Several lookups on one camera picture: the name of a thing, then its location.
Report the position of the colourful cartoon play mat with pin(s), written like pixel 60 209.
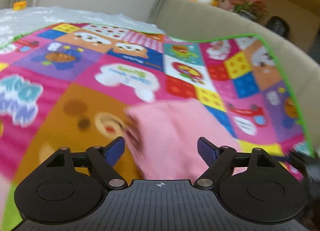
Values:
pixel 65 88

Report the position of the black round object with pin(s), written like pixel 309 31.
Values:
pixel 278 26

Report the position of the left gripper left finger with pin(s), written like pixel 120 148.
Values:
pixel 102 161

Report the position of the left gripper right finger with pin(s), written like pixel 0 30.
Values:
pixel 219 161

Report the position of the pink knit sweater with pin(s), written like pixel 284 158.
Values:
pixel 162 138

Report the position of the small yellow toy block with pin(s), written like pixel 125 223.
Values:
pixel 18 6

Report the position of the pink artificial flower plant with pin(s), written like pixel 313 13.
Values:
pixel 257 8

